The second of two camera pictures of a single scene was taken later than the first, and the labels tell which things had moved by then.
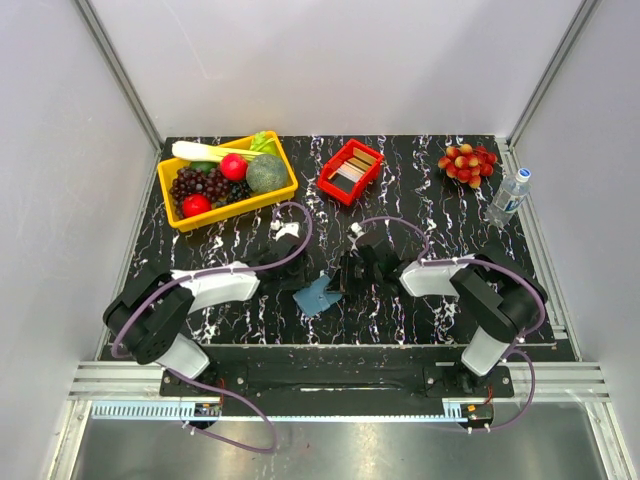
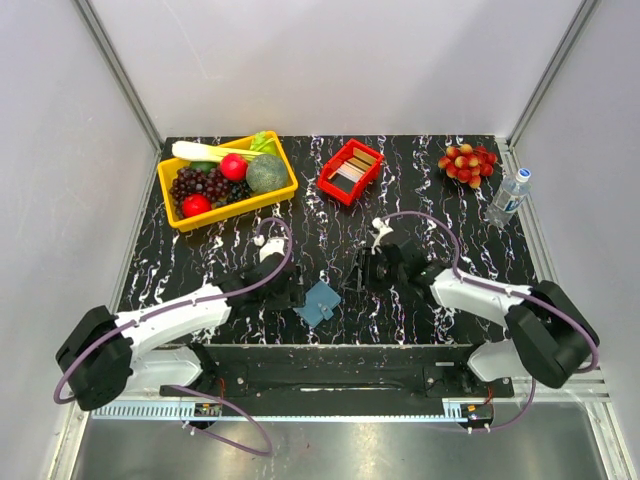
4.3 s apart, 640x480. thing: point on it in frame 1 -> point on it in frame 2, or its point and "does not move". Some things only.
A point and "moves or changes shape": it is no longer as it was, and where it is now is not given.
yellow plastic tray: x=254 y=202 does not move
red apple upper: x=234 y=166 does not move
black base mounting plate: x=406 y=374 does not move
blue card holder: x=317 y=298 moves or changes shape
